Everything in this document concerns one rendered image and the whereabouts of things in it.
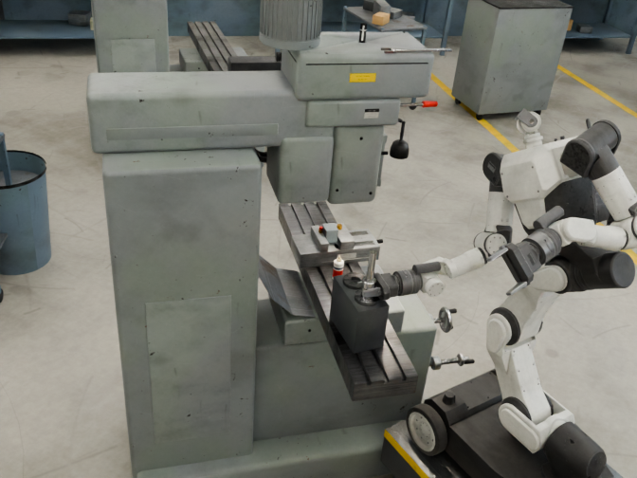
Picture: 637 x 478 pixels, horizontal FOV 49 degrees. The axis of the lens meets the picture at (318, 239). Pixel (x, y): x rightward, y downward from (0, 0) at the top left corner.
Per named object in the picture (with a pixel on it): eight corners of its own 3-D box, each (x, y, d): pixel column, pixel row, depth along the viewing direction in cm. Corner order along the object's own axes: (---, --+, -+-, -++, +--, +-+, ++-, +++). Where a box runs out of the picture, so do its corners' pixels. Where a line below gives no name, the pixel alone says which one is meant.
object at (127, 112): (318, 120, 261) (321, 67, 251) (334, 146, 243) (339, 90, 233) (92, 127, 241) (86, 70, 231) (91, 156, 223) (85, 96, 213)
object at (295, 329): (375, 284, 319) (378, 263, 313) (402, 334, 291) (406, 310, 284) (266, 295, 307) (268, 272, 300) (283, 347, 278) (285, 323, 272)
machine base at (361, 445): (370, 381, 370) (374, 353, 360) (410, 472, 321) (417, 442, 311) (135, 412, 340) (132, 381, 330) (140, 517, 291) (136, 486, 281)
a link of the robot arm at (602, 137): (608, 165, 217) (586, 127, 216) (630, 157, 209) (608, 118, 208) (585, 183, 212) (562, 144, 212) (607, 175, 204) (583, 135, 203)
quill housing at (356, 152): (360, 178, 279) (369, 102, 262) (376, 204, 262) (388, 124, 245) (314, 181, 274) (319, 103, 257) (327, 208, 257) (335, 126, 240)
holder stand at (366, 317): (357, 310, 269) (363, 267, 258) (383, 347, 252) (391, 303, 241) (329, 316, 265) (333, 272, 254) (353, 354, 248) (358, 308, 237)
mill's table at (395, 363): (324, 214, 346) (325, 200, 341) (415, 393, 245) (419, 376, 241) (278, 217, 340) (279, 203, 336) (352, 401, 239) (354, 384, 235)
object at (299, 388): (395, 380, 354) (413, 283, 322) (419, 428, 328) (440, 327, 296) (236, 401, 334) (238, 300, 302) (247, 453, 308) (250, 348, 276)
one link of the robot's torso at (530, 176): (572, 227, 254) (549, 130, 252) (645, 221, 222) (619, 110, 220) (504, 248, 244) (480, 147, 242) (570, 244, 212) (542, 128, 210)
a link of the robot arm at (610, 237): (575, 250, 208) (626, 256, 215) (601, 245, 199) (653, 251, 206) (574, 215, 210) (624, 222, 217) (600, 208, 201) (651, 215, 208)
